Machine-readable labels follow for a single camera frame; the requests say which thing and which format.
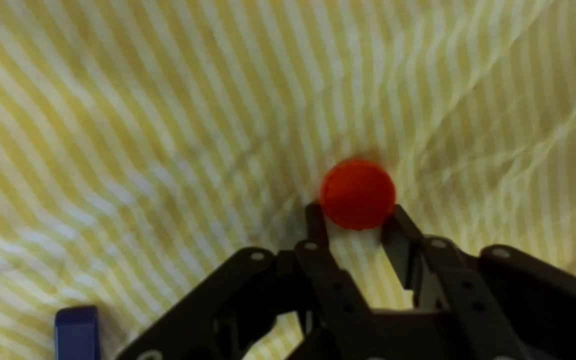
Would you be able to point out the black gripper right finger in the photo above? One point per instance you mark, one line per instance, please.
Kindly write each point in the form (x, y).
(446, 287)

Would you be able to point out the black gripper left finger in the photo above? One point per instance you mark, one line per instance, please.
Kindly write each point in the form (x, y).
(337, 318)

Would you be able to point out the orange game chip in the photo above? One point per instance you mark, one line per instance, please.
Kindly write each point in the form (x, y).
(357, 194)

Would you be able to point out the blue connect four gameboard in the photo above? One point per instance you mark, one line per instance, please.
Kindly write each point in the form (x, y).
(77, 332)

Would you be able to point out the yellow striped bed sheet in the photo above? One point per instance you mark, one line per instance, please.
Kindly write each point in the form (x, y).
(144, 141)

